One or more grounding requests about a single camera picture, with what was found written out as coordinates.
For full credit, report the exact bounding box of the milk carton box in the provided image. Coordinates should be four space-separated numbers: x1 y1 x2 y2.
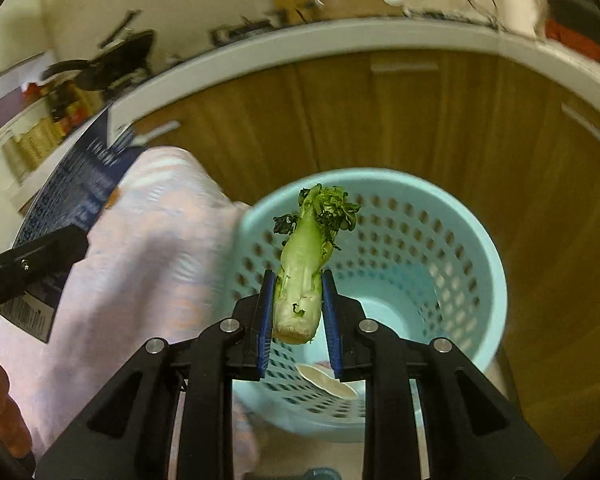
0 110 143 342

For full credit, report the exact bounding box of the green bok choy stalk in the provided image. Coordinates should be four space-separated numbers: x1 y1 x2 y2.
272 184 360 344

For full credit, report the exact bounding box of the person's left hand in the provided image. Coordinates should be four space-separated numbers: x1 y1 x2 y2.
0 363 32 458

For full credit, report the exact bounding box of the grey cylindrical canister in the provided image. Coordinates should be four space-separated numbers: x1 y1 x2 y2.
1 130 30 185

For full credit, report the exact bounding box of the yellow woven basket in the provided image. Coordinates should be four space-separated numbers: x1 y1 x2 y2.
18 117 64 171

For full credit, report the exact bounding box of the patterned tablecloth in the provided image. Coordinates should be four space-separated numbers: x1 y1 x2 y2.
0 148 246 460

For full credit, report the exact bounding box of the dark sauce bottle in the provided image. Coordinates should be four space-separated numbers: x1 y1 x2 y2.
47 82 74 136

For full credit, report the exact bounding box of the teal plastic waste basket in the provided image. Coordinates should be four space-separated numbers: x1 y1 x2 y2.
220 168 507 442

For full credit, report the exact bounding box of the black wok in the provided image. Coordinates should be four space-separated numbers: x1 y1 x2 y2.
41 9 157 92

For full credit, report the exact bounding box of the black power cable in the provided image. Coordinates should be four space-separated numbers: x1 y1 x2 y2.
404 0 506 32

